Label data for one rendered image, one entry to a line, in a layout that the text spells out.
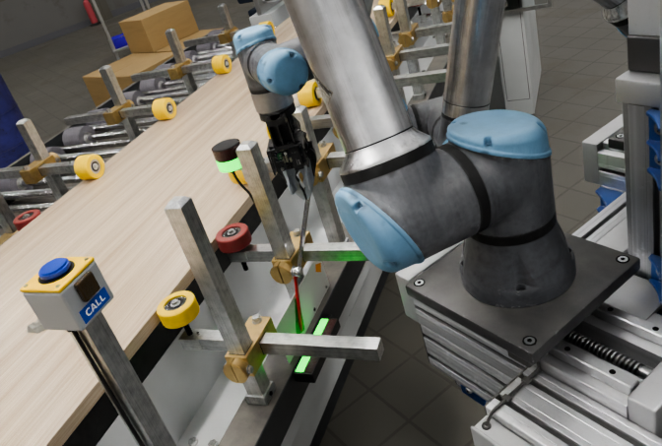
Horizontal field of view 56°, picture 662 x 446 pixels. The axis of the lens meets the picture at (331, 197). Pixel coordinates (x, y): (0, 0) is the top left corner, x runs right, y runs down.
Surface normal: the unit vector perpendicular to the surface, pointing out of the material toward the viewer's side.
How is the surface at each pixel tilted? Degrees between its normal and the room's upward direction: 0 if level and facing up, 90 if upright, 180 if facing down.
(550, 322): 0
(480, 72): 92
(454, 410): 0
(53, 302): 90
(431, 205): 66
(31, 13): 90
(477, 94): 92
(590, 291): 0
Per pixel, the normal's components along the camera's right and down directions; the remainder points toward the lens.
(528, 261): -0.01, 0.18
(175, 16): 0.75, 0.13
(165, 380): 0.91, -0.05
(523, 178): 0.31, 0.33
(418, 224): 0.31, 0.12
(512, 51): -0.32, 0.53
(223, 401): -0.25, -0.85
